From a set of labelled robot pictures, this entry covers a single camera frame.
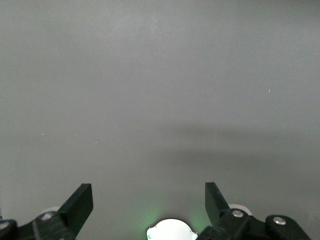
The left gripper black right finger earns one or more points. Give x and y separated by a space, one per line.
215 202

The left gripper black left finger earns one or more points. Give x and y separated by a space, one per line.
77 207

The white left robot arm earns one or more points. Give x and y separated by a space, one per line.
171 231

